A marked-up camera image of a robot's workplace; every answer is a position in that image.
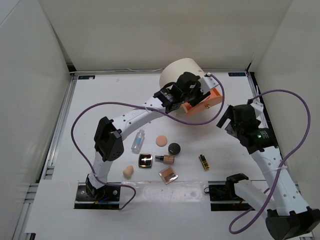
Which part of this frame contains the gold black lipstick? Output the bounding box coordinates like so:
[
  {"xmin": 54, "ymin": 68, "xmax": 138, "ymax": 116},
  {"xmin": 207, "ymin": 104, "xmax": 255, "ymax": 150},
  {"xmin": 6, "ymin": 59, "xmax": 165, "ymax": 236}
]
[{"xmin": 198, "ymin": 154, "xmax": 210, "ymax": 171}]

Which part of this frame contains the beige makeup sponge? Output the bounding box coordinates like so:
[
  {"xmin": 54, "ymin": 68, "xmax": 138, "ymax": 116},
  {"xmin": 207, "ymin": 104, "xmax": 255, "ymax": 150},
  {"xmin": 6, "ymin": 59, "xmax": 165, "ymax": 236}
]
[{"xmin": 122, "ymin": 165, "xmax": 134, "ymax": 179}]

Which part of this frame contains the beige foundation bottle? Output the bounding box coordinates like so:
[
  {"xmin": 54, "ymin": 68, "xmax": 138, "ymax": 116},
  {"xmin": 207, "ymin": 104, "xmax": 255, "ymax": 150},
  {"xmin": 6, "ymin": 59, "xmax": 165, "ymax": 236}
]
[{"xmin": 155, "ymin": 155, "xmax": 175, "ymax": 165}]

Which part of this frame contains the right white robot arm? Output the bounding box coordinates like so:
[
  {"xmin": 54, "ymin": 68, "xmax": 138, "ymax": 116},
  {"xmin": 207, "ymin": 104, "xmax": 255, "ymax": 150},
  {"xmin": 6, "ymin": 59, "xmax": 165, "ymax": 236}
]
[{"xmin": 217, "ymin": 103, "xmax": 320, "ymax": 240}]

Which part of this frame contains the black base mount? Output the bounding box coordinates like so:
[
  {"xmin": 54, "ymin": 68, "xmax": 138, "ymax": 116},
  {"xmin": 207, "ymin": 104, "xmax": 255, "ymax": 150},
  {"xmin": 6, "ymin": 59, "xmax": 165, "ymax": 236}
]
[
  {"xmin": 74, "ymin": 183, "xmax": 121, "ymax": 210},
  {"xmin": 203, "ymin": 181, "xmax": 251, "ymax": 212}
]

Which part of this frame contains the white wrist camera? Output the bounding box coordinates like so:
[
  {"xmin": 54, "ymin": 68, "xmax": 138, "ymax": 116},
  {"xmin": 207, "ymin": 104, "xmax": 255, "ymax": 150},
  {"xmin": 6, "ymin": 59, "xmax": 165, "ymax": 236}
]
[
  {"xmin": 198, "ymin": 73, "xmax": 219, "ymax": 94},
  {"xmin": 247, "ymin": 99, "xmax": 264, "ymax": 118}
]

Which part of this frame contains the clear bottle blue label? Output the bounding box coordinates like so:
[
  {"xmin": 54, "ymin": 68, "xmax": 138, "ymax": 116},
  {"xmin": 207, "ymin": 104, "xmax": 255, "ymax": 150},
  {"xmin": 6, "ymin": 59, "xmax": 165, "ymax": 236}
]
[{"xmin": 131, "ymin": 129, "xmax": 145, "ymax": 154}]

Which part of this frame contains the black round jar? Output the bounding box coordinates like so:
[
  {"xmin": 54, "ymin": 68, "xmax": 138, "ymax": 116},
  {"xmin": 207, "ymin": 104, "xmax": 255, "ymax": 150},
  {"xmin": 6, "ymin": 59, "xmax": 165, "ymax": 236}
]
[{"xmin": 168, "ymin": 142, "xmax": 181, "ymax": 157}]

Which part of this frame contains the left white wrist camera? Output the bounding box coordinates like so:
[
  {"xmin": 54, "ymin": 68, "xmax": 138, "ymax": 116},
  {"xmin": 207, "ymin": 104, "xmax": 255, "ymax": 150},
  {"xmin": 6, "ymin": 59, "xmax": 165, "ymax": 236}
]
[{"xmin": 198, "ymin": 73, "xmax": 219, "ymax": 94}]

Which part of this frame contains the cream round drawer cabinet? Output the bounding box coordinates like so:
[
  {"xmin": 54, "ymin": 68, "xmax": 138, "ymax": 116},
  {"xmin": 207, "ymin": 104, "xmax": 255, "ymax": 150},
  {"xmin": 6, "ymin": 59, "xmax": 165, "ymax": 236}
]
[{"xmin": 159, "ymin": 58, "xmax": 205, "ymax": 88}]

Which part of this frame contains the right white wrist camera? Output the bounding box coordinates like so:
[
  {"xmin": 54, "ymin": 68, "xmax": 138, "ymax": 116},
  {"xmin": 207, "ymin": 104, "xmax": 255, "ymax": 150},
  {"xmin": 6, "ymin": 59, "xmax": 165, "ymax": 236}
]
[{"xmin": 247, "ymin": 99, "xmax": 264, "ymax": 118}]

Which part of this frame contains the brown eyeshadow palette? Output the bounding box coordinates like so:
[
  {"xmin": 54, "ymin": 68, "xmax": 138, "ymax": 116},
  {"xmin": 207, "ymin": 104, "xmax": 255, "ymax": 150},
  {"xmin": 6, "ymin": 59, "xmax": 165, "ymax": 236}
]
[{"xmin": 158, "ymin": 166, "xmax": 178, "ymax": 185}]

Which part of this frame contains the round peach powder puff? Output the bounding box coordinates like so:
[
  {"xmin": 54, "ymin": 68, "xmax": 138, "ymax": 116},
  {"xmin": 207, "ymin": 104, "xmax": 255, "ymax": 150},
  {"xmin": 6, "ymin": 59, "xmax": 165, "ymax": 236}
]
[{"xmin": 155, "ymin": 135, "xmax": 168, "ymax": 147}]

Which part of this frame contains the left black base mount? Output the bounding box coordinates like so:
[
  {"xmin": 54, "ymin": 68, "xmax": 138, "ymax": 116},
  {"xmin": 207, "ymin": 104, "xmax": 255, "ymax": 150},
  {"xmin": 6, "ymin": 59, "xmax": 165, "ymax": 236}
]
[{"xmin": 74, "ymin": 183, "xmax": 121, "ymax": 210}]

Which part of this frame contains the black gold square compact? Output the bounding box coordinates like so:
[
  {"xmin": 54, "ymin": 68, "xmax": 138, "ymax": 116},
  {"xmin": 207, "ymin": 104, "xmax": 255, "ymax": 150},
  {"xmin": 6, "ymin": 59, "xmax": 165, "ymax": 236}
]
[{"xmin": 138, "ymin": 153, "xmax": 153, "ymax": 169}]

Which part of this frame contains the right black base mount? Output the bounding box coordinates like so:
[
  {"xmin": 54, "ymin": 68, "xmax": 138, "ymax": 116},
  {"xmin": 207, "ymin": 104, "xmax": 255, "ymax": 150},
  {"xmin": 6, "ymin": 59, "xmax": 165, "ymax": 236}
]
[{"xmin": 203, "ymin": 181, "xmax": 251, "ymax": 212}]

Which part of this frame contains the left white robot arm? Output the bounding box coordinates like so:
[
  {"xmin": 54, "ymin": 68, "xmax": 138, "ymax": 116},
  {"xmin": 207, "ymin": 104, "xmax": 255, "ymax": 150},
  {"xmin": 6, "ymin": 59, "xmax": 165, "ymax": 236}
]
[{"xmin": 86, "ymin": 72, "xmax": 216, "ymax": 200}]

